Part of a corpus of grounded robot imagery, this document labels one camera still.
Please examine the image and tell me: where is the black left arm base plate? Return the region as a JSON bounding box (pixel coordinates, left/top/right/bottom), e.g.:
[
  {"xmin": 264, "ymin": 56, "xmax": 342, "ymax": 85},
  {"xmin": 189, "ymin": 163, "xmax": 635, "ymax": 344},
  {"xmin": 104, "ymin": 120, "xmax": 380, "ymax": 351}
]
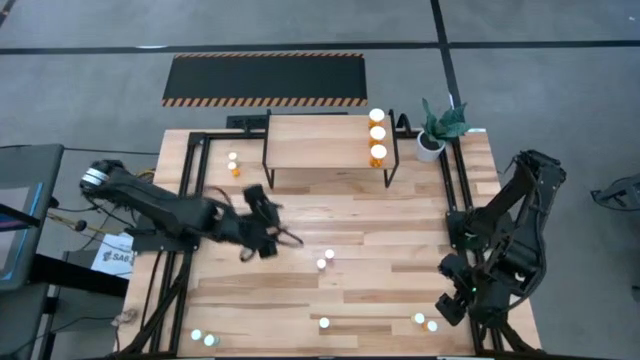
[{"xmin": 130, "ymin": 227, "xmax": 202, "ymax": 253}]

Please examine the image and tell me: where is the brown twine bundle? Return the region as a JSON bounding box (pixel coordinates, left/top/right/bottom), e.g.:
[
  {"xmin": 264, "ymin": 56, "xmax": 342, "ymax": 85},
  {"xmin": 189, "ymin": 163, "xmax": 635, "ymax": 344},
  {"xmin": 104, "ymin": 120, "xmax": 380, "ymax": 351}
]
[{"xmin": 110, "ymin": 308, "xmax": 140, "ymax": 327}]

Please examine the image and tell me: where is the black clamp handle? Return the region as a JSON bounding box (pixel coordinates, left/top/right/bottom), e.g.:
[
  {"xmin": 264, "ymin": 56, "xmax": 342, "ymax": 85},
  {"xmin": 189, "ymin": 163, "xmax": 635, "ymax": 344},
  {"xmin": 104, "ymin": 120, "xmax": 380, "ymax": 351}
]
[{"xmin": 394, "ymin": 112, "xmax": 417, "ymax": 137}]

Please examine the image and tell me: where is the white paper sign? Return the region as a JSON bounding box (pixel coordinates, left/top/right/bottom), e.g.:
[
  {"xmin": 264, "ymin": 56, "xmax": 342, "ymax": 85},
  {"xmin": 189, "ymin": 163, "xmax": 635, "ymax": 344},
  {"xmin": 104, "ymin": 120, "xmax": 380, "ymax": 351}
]
[{"xmin": 90, "ymin": 232, "xmax": 136, "ymax": 280}]

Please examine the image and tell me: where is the wooden shelf with black frame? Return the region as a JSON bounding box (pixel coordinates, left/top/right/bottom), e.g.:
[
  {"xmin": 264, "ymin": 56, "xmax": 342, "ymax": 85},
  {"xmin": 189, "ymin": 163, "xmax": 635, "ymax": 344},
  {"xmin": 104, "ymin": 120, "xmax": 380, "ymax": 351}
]
[{"xmin": 262, "ymin": 110, "xmax": 401, "ymax": 190}]

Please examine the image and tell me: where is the dark monitor screen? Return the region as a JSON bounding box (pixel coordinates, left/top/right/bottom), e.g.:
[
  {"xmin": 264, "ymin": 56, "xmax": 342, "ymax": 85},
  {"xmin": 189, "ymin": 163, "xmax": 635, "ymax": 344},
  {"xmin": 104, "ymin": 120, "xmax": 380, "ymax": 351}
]
[{"xmin": 0, "ymin": 143, "xmax": 65, "ymax": 292}]

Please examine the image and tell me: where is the green plant in white pot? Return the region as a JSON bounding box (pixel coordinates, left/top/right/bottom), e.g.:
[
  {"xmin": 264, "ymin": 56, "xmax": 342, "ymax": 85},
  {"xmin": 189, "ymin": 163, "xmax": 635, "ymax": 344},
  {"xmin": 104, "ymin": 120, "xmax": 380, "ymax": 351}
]
[{"xmin": 415, "ymin": 97, "xmax": 472, "ymax": 164}]

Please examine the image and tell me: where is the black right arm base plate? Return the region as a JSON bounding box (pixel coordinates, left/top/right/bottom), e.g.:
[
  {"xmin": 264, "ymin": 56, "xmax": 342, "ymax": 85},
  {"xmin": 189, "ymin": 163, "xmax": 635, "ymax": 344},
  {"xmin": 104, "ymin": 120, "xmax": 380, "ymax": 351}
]
[{"xmin": 446, "ymin": 209, "xmax": 520, "ymax": 250}]

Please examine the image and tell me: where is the black stand bar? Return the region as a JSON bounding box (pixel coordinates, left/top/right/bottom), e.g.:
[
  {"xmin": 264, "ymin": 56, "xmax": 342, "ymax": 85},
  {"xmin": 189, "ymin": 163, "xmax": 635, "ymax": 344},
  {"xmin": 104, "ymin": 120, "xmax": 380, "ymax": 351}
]
[{"xmin": 29, "ymin": 252, "xmax": 130, "ymax": 299}]

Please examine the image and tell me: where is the black aluminium rig frame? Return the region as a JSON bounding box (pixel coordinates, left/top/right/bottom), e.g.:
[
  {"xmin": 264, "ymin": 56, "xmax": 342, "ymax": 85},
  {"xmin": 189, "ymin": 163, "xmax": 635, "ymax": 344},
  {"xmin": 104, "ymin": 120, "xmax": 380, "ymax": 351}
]
[{"xmin": 117, "ymin": 110, "xmax": 544, "ymax": 357}]

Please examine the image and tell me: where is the black hazard-striped floor mat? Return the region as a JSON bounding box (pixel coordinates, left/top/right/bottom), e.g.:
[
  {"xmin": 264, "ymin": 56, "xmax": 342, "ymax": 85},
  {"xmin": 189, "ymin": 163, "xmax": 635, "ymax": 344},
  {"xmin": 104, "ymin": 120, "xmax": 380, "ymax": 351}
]
[{"xmin": 161, "ymin": 52, "xmax": 369, "ymax": 108}]

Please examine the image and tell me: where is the black floor stand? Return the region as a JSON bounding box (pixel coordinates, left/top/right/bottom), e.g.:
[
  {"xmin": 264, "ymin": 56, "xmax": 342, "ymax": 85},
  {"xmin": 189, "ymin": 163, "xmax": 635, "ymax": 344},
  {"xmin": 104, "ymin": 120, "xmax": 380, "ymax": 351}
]
[{"xmin": 590, "ymin": 173, "xmax": 640, "ymax": 212}]

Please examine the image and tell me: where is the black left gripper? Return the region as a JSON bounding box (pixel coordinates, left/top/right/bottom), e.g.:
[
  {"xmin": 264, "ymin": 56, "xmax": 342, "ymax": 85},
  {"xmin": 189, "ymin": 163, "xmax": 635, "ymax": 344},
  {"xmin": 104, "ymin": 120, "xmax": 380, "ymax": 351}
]
[{"xmin": 222, "ymin": 183, "xmax": 284, "ymax": 261}]

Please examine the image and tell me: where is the black perforated bracket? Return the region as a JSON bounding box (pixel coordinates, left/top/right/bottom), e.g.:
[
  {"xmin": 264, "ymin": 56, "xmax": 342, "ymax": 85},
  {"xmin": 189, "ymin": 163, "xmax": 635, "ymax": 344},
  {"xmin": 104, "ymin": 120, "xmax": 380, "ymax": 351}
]
[{"xmin": 226, "ymin": 113, "xmax": 269, "ymax": 130}]

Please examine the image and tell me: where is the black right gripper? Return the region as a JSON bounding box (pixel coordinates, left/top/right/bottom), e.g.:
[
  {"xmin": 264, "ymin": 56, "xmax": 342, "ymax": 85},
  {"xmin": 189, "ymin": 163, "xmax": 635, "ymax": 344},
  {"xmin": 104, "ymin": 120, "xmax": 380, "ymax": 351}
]
[{"xmin": 434, "ymin": 274, "xmax": 506, "ymax": 327}]

